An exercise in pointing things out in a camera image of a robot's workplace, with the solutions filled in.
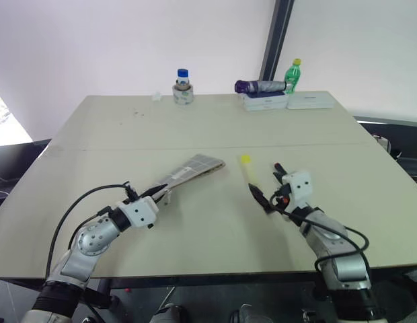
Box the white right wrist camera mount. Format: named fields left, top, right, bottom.
left=280, top=170, right=313, bottom=208

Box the grey grid zipper pouch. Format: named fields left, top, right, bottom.
left=140, top=153, right=227, bottom=203

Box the flat white box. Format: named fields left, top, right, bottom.
left=287, top=91, right=333, bottom=110

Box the dark rounded shape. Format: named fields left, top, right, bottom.
left=152, top=302, right=186, bottom=323
left=228, top=303, right=264, bottom=323

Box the yellow highlighter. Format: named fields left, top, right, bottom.
left=239, top=153, right=259, bottom=186

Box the dark window frame post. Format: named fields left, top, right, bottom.
left=258, top=0, right=296, bottom=92

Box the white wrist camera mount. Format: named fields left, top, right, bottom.
left=280, top=170, right=313, bottom=208
left=115, top=196, right=160, bottom=230

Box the black side furniture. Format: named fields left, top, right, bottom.
left=0, top=137, right=53, bottom=211

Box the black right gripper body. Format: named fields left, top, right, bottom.
left=274, top=184, right=293, bottom=207

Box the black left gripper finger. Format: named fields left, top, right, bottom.
left=139, top=183, right=168, bottom=197

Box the white tape roll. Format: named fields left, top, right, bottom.
left=172, top=83, right=195, bottom=107

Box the dark side desk with cables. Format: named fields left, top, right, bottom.
left=352, top=115, right=417, bottom=189

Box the blue-capped clear bottle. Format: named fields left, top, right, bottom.
left=176, top=67, right=190, bottom=89

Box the green yellow-capped plastic bottle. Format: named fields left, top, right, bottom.
left=283, top=58, right=303, bottom=95

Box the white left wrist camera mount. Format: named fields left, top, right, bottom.
left=115, top=196, right=160, bottom=230

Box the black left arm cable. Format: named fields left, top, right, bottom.
left=45, top=180, right=136, bottom=281

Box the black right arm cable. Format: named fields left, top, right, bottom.
left=268, top=192, right=371, bottom=291

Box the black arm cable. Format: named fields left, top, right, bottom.
left=45, top=180, right=136, bottom=281
left=268, top=192, right=371, bottom=291

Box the folded grey purple umbrella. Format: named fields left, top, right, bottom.
left=234, top=79, right=287, bottom=94

